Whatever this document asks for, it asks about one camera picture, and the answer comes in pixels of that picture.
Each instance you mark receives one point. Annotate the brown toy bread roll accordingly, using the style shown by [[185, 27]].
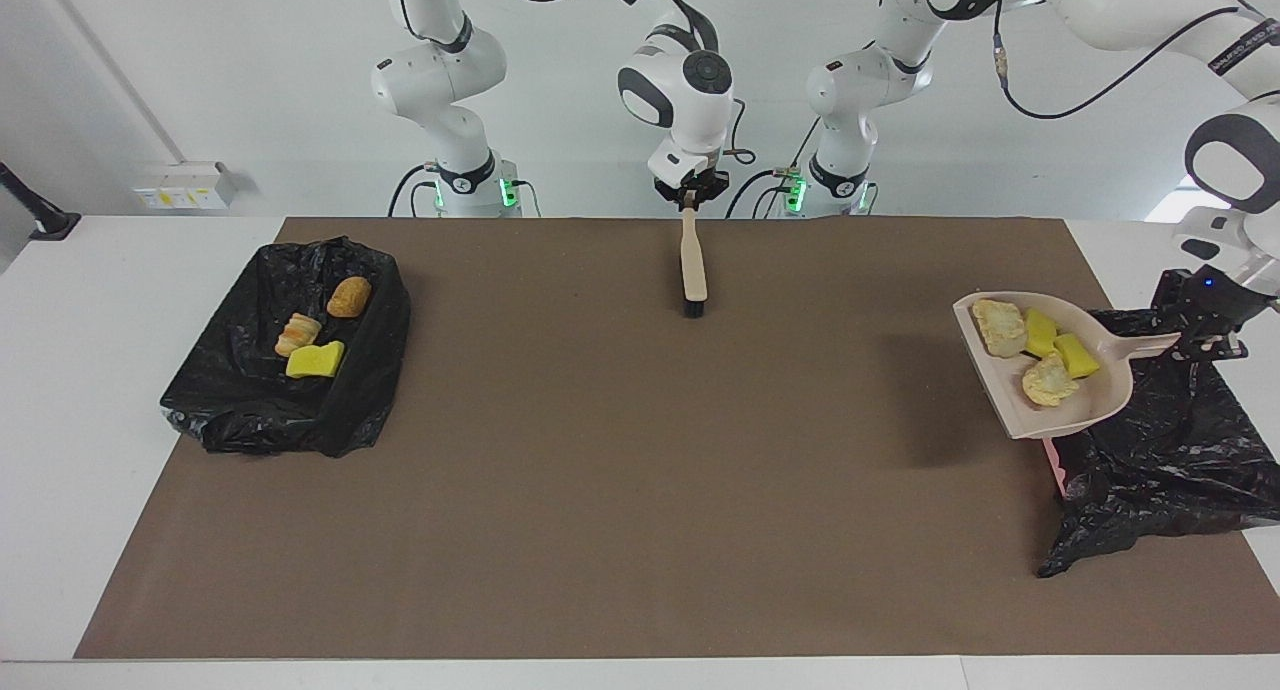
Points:
[[349, 297]]

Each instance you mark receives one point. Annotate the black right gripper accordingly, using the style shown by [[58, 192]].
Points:
[[692, 184]]

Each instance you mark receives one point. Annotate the black stand foot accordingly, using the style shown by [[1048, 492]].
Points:
[[40, 220]]

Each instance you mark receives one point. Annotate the beige hand brush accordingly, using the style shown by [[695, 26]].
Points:
[[693, 265]]

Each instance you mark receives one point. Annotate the beige plastic dustpan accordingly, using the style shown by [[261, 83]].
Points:
[[1105, 390]]

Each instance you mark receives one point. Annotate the black bag lined bin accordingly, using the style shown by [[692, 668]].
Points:
[[260, 410]]

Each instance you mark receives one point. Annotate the pink bin with black bag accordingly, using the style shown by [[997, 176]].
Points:
[[1170, 470]]

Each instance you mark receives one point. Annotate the brown table mat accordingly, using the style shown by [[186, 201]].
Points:
[[600, 570]]

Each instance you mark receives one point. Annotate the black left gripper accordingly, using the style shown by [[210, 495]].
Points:
[[1205, 305]]

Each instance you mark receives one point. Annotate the notched yellow sponge piece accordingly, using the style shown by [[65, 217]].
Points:
[[1077, 356]]

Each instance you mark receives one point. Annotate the small yellow sponge piece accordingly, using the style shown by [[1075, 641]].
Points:
[[1040, 333]]

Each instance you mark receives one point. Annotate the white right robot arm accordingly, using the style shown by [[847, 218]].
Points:
[[690, 90]]

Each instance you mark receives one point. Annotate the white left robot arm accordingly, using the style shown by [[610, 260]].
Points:
[[1100, 10]]

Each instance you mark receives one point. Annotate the beige rough foam chunk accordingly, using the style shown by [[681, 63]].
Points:
[[1000, 326], [1048, 382]]

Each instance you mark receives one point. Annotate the white wall outlet box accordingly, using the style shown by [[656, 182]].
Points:
[[185, 186]]

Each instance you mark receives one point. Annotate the yellow sponge block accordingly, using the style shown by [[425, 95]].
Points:
[[315, 360]]

